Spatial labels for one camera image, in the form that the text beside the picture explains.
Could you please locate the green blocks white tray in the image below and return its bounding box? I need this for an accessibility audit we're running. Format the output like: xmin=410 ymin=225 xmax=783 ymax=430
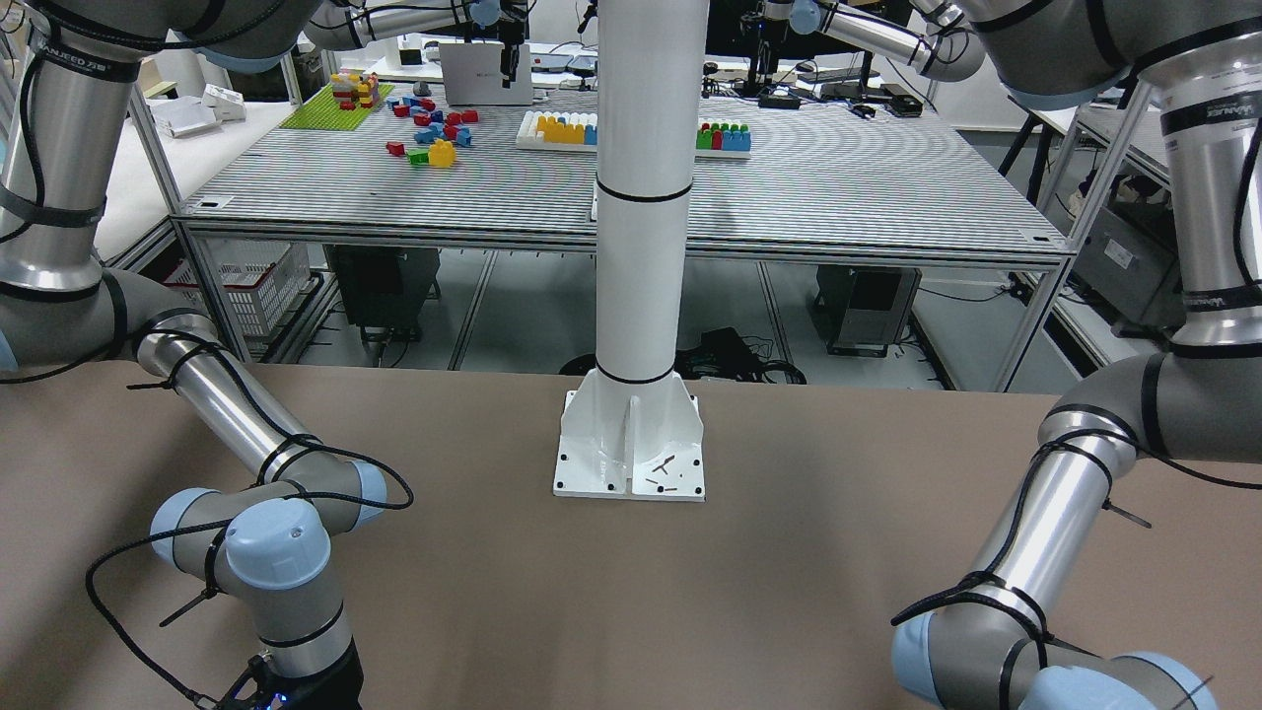
xmin=694 ymin=121 xmax=753 ymax=159

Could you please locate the white plastic crate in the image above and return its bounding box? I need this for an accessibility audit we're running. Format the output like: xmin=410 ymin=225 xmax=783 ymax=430
xmin=209 ymin=240 xmax=310 ymax=340

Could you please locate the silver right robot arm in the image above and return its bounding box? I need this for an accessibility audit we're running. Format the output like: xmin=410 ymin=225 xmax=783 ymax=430
xmin=3 ymin=1 xmax=414 ymax=709

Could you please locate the yellow blocks white tray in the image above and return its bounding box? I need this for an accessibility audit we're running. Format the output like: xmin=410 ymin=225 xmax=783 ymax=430
xmin=515 ymin=108 xmax=598 ymax=153

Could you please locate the green lego baseplate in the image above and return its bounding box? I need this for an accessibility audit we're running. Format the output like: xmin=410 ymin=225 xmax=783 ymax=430
xmin=279 ymin=77 xmax=395 ymax=131

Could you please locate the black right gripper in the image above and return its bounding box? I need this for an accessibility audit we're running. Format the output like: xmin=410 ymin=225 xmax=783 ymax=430
xmin=212 ymin=646 xmax=363 ymax=709

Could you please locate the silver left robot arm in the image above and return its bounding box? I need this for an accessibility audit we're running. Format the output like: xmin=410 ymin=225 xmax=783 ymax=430
xmin=892 ymin=1 xmax=1259 ymax=709

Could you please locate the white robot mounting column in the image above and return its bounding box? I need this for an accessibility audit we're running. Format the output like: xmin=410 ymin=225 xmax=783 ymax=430
xmin=551 ymin=1 xmax=708 ymax=502

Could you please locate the striped background work table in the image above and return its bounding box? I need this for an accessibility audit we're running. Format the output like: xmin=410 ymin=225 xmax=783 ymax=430
xmin=170 ymin=79 xmax=1078 ymax=393

